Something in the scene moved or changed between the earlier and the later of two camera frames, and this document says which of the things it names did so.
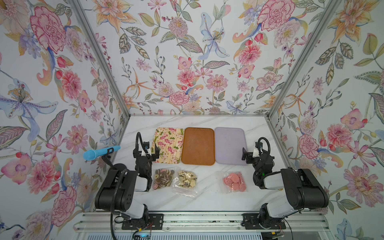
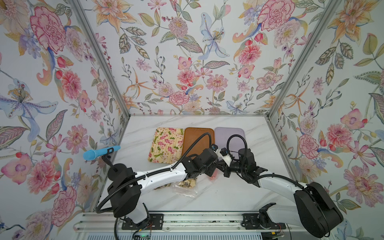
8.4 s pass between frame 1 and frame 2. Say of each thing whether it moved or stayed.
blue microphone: stayed
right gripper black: moved
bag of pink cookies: moved
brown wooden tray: stayed
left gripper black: moved
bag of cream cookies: stayed
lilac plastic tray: stayed
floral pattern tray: stayed
